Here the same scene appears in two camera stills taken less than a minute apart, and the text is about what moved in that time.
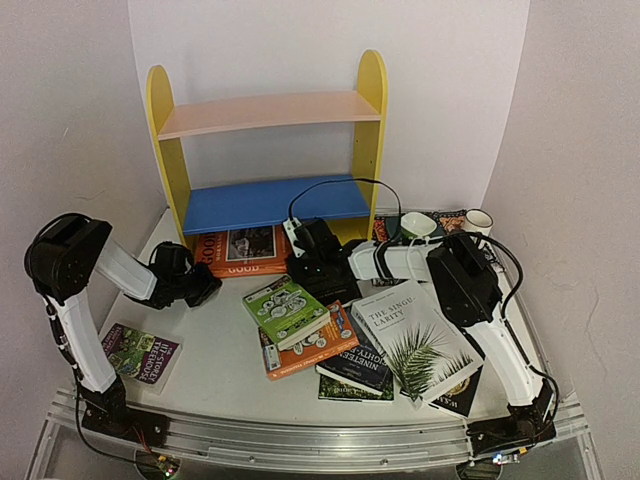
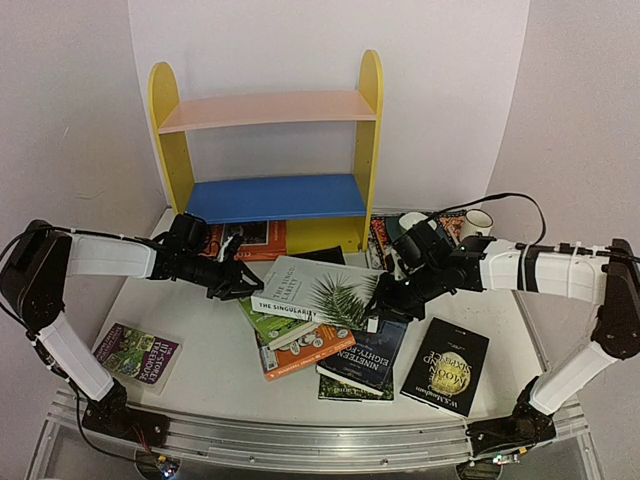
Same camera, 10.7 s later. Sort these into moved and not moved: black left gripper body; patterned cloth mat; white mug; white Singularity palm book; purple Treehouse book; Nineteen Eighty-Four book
Moved: black left gripper body; white Singularity palm book
Not moved: Nineteen Eighty-Four book; patterned cloth mat; white mug; purple Treehouse book
